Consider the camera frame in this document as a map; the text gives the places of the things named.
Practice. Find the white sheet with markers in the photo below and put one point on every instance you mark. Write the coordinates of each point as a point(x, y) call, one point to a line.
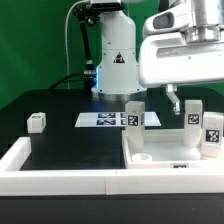
point(112, 119)

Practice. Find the white square table top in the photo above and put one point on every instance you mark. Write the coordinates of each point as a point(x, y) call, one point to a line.
point(163, 149)

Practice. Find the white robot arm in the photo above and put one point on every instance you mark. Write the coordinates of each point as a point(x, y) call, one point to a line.
point(118, 71)

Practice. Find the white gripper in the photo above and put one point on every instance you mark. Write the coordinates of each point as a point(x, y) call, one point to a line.
point(168, 59)

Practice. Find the white U-shaped obstacle fence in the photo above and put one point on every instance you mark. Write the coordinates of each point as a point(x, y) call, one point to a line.
point(207, 176)

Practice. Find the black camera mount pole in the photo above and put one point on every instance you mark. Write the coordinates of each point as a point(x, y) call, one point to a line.
point(89, 15)

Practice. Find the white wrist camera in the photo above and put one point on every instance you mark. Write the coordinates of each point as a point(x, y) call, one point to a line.
point(167, 21)

